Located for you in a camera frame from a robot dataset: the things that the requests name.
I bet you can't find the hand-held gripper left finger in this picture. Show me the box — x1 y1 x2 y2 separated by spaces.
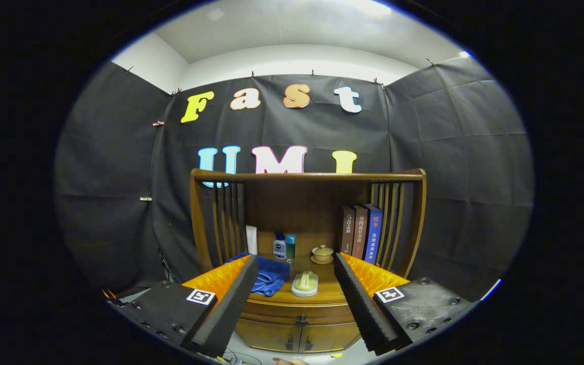
111 254 260 358

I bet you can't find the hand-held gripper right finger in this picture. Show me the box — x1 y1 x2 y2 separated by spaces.
334 252 478 356

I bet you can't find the wooden drawer with black knob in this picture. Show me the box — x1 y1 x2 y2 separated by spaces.
239 299 361 326

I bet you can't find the pale green soap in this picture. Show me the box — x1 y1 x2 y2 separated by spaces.
291 270 319 298

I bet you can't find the wooden cabinet door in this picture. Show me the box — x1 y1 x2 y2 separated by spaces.
234 318 303 353
300 320 362 353

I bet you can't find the wooden countertop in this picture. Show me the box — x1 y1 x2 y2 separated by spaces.
241 243 369 305

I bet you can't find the brown wooden cabinet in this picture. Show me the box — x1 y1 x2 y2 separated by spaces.
190 168 427 354

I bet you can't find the folded blue towel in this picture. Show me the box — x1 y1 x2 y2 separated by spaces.
224 252 290 297

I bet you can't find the tan lidded teacup with saucer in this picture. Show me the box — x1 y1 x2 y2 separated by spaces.
311 245 335 265

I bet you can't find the blue book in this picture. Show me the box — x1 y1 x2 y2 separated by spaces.
364 204 383 265

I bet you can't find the reddish brown book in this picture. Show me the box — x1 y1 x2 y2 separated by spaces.
351 204 369 260

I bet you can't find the dark brown book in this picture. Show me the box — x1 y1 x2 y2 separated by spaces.
341 204 356 256

